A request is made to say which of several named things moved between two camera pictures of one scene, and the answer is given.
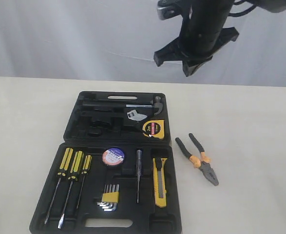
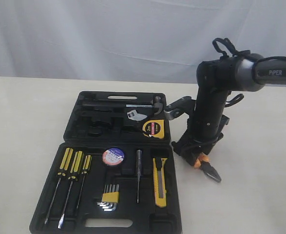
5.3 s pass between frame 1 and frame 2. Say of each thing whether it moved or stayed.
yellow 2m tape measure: stayed
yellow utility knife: stayed
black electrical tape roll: stayed
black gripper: moved
